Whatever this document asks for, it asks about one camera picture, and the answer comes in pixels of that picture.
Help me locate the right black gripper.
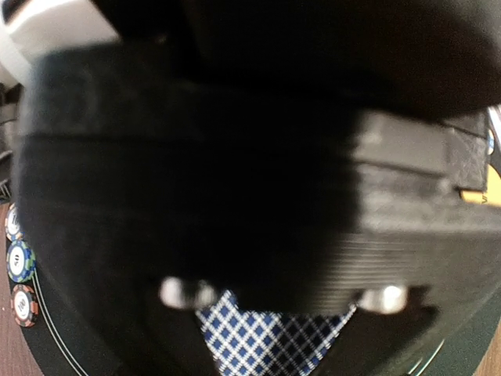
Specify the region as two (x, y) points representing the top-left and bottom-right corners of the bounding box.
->
(11, 0), (501, 376)

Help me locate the orange big blind button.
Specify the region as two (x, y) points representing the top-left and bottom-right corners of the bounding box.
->
(460, 165), (501, 207)

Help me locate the grey card deck box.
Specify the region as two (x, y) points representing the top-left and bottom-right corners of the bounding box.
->
(196, 291), (356, 375)

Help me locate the blue white chip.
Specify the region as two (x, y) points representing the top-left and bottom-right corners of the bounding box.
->
(5, 203), (24, 241)

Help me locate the green chip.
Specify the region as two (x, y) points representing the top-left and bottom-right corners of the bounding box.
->
(6, 240), (36, 283)

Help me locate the orange chip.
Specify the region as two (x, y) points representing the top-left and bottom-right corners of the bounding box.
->
(10, 284), (39, 327)

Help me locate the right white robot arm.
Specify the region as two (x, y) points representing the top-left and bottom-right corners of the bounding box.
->
(1, 1), (500, 375)

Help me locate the round black poker mat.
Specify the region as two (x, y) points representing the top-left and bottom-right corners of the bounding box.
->
(23, 206), (500, 375)

